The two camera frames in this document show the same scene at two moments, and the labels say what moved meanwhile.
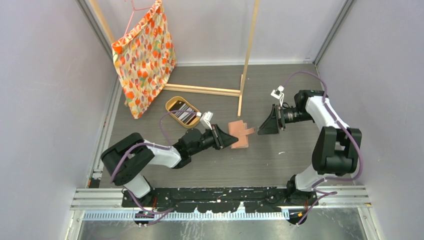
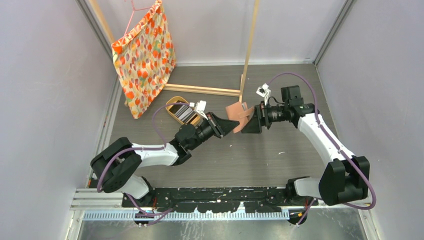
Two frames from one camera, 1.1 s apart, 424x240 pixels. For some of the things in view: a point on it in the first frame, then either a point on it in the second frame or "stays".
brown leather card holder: x=239 y=129 -> x=239 y=112
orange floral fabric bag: x=145 y=58 stays
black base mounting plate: x=223 y=200 stays
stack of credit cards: x=185 y=117 stays
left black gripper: x=221 y=139 -> x=221 y=127
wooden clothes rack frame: x=238 y=92 stays
